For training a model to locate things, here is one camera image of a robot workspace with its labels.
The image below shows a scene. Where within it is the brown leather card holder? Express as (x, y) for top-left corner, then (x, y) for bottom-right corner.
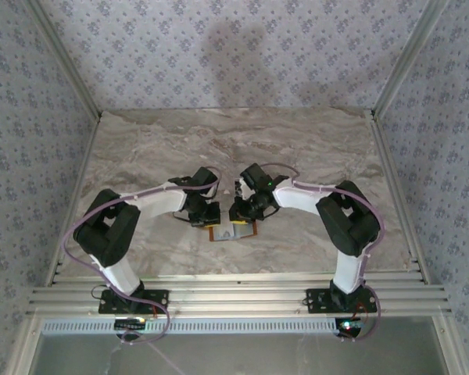
(207, 221), (258, 244)

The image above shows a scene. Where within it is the silver grey credit card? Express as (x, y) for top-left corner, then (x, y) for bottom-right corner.
(213, 227), (240, 241)

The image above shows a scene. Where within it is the left circuit board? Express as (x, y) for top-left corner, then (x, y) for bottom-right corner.
(113, 318), (148, 332)

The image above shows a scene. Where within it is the circuit board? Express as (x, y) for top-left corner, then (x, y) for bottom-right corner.
(335, 318), (367, 333)
(113, 318), (148, 332)

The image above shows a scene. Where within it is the right circuit board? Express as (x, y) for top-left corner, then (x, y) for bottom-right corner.
(335, 318), (367, 333)

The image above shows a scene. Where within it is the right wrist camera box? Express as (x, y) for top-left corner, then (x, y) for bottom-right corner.
(233, 177), (252, 199)

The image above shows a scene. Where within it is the aluminium rail frame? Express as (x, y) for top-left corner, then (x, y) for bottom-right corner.
(26, 272), (453, 316)

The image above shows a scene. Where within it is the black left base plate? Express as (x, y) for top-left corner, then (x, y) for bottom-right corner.
(97, 289), (170, 316)

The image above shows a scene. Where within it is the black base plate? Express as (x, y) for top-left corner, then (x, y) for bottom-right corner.
(305, 288), (378, 314)
(97, 289), (170, 316)

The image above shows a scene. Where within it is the grey slotted cable duct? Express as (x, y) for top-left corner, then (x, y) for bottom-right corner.
(41, 316), (339, 336)

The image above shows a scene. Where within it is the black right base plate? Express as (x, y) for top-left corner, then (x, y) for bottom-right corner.
(305, 288), (378, 314)

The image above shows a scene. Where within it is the aluminium corner post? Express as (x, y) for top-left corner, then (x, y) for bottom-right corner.
(373, 0), (453, 118)
(25, 0), (103, 120)

